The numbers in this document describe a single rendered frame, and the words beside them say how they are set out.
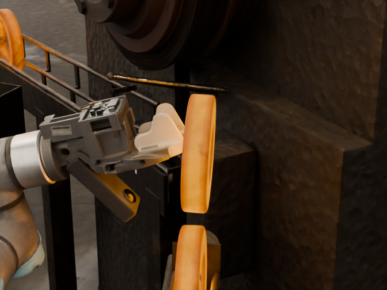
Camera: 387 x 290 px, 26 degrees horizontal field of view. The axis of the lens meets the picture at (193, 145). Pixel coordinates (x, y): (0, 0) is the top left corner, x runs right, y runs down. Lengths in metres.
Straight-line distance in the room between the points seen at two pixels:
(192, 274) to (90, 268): 1.48
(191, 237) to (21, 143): 0.26
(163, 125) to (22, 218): 0.25
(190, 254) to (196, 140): 0.18
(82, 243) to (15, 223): 1.56
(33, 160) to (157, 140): 0.17
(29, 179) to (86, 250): 1.57
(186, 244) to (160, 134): 0.16
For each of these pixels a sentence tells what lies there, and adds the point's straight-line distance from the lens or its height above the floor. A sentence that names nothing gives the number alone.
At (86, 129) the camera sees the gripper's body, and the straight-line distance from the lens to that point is 1.09.
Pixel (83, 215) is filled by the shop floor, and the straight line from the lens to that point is 2.90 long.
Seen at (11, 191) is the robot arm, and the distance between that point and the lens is 1.17.
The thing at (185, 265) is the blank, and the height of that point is 0.76.
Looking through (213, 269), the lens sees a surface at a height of 0.68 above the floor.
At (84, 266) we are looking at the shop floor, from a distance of 2.61.
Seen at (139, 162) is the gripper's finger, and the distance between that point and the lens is 1.08.
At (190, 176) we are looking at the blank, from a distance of 1.04.
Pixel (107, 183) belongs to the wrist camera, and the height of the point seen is 0.86.
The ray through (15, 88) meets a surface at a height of 0.71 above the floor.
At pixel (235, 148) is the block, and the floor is 0.80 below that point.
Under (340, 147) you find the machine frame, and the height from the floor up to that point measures 0.87.
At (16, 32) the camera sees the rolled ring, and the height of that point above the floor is 0.74.
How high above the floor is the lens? 1.36
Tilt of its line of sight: 23 degrees down
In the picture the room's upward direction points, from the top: straight up
